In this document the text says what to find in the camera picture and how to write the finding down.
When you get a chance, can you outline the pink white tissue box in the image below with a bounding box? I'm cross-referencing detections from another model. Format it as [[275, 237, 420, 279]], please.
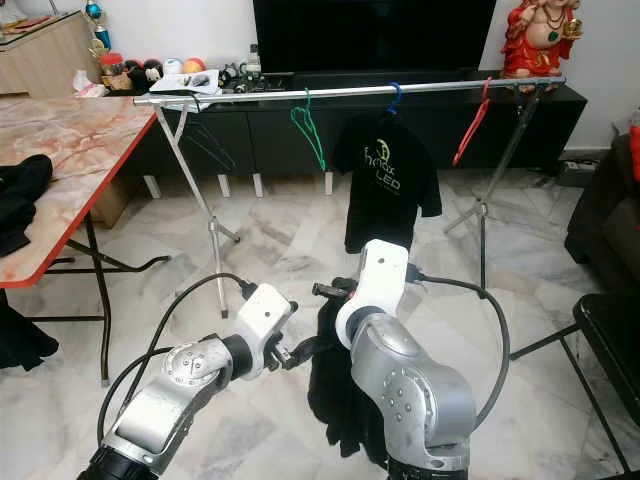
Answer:
[[72, 70, 109, 98]]

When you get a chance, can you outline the black TV console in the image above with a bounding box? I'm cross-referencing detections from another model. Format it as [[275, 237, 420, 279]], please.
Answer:
[[100, 82, 589, 199]]

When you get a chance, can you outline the black plastic hanger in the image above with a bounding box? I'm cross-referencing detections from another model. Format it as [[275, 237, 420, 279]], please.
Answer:
[[180, 95, 241, 179]]

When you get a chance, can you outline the black folding chair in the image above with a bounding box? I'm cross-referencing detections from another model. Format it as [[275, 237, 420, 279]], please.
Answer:
[[510, 292, 640, 480]]

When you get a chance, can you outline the light wooden sideboard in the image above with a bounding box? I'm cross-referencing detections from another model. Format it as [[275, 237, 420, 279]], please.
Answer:
[[0, 12, 103, 99]]

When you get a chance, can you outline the blue plastic hanger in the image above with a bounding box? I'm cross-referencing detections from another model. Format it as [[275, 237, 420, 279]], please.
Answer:
[[384, 82, 403, 116]]

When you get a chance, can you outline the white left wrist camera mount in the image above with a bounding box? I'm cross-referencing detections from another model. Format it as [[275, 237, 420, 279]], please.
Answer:
[[235, 283, 296, 371]]

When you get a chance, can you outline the dark brown sofa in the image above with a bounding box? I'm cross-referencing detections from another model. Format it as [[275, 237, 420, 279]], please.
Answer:
[[563, 130, 640, 266]]

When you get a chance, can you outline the red lid glass jar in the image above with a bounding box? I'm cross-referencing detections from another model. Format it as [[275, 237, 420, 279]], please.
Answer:
[[98, 52, 126, 91]]

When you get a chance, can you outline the silver metal clothes rack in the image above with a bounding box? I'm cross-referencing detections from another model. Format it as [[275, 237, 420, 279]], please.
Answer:
[[133, 76, 566, 321]]

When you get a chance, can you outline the green plastic hanger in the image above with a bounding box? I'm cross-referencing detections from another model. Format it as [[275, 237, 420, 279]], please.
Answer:
[[290, 88, 329, 173]]

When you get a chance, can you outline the white paper stack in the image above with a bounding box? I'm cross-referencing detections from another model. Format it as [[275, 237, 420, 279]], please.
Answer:
[[148, 70, 221, 97]]

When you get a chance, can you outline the black plush toy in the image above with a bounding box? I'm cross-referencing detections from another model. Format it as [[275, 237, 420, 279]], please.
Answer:
[[125, 60, 163, 91]]

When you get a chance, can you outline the black logo T-shirt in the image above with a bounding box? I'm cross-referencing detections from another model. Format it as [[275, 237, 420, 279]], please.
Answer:
[[305, 300, 391, 469], [332, 112, 443, 256]]

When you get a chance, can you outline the red plastic hanger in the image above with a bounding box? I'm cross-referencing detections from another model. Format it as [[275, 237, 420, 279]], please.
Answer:
[[452, 78, 494, 167]]

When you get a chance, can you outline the red laughing Buddha statue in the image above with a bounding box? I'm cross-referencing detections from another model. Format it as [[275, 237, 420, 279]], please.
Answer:
[[500, 0, 583, 81]]

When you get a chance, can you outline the black television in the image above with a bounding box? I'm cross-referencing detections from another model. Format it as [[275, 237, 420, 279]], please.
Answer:
[[252, 0, 498, 76]]

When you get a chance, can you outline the blue gold trophy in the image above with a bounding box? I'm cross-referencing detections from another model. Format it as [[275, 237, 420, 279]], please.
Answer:
[[85, 0, 113, 51]]

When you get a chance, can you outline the marble folding table red edge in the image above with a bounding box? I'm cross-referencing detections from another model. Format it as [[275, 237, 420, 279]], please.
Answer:
[[0, 95, 171, 386]]

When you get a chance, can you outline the red cushion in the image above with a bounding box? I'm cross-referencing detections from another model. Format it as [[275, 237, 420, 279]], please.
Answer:
[[628, 108, 640, 183]]

